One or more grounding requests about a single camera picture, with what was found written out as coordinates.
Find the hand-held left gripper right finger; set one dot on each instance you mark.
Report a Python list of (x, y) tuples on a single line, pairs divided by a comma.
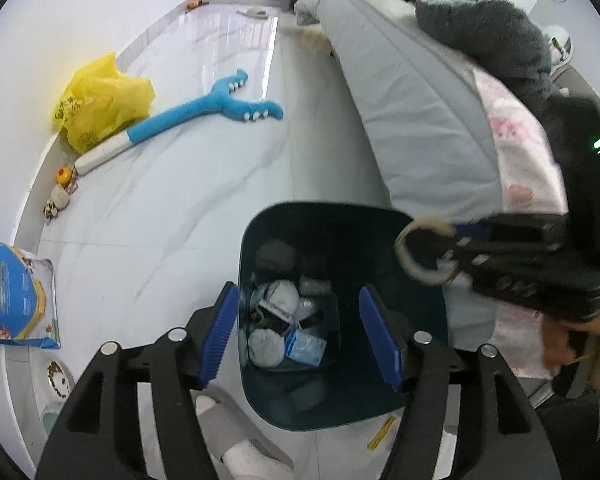
[(380, 340)]

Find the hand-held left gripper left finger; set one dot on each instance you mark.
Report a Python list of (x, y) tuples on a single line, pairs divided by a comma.
[(220, 335)]

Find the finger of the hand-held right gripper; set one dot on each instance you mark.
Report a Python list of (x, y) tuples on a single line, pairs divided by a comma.
[(467, 262), (472, 232)]

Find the dark teal trash bin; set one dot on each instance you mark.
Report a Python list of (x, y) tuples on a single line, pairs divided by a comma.
[(330, 230)]

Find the person's right hand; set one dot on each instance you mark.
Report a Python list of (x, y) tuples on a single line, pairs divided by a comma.
[(560, 345)]

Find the white crumpled face mask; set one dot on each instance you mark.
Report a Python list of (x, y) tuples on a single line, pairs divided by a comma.
[(277, 297)]

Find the blue and white packet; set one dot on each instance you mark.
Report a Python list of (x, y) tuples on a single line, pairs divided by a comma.
[(305, 345)]

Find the grey slipper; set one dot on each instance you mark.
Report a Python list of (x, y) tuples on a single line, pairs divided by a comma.
[(252, 13), (240, 425)]

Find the yellow paper strip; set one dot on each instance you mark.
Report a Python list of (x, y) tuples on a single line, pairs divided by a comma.
[(382, 432)]

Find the person's white-socked foot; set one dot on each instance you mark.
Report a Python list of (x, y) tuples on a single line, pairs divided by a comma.
[(255, 460)]

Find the pet bowl with kibble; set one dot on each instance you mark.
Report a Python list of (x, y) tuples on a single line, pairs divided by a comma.
[(57, 380)]

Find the person's dark clothing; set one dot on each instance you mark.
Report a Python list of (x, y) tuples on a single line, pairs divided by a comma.
[(580, 440)]

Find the pale empty pet bowl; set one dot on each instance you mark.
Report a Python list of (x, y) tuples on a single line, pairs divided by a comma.
[(52, 417)]

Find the dark grey fleece blanket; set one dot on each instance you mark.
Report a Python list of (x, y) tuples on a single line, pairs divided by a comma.
[(490, 35)]

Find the blue pet food bag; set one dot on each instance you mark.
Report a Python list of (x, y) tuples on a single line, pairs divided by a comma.
[(15, 290)]

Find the small spotted plush toy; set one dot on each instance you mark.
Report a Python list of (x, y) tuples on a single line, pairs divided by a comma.
[(51, 210)]

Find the small beige ball toy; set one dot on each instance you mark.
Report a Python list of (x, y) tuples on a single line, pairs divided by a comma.
[(60, 195)]

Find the blue forked plush toy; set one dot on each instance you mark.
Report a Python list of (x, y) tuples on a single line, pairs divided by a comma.
[(180, 117)]

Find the small yellow ball toy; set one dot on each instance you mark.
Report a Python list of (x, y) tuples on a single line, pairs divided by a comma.
[(65, 175)]

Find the yellow plastic bag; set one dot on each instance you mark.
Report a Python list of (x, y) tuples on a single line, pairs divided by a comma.
[(100, 105)]

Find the small orange floor toy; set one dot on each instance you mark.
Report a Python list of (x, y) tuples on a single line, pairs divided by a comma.
[(197, 4)]

